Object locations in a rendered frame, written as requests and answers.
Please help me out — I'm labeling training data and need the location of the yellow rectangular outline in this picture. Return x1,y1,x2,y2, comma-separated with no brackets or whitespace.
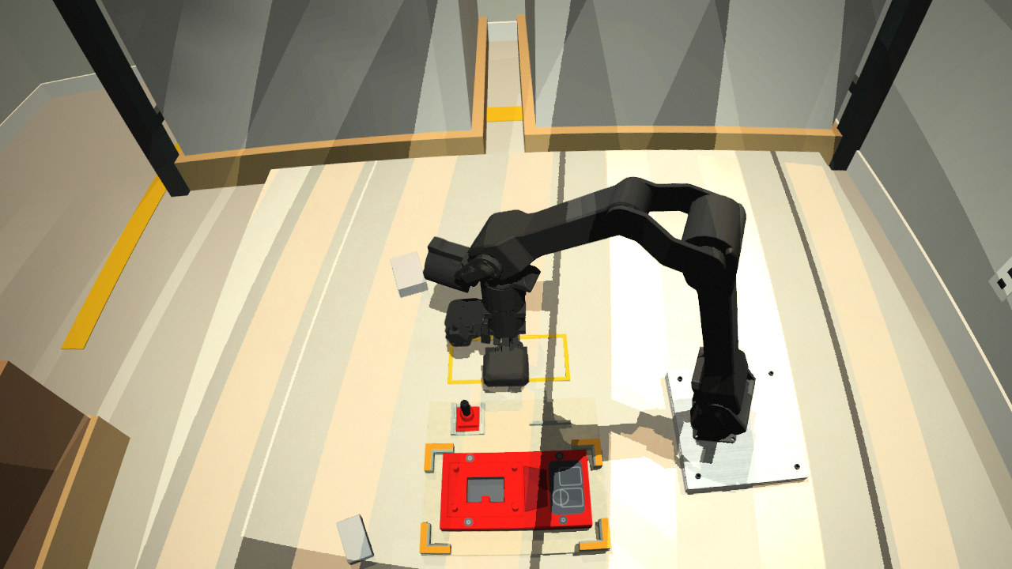
447,334,571,384

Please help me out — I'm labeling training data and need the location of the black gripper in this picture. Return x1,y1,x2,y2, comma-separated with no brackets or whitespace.
482,297,530,387

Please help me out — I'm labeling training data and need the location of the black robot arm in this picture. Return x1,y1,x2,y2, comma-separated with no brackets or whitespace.
423,176,756,443

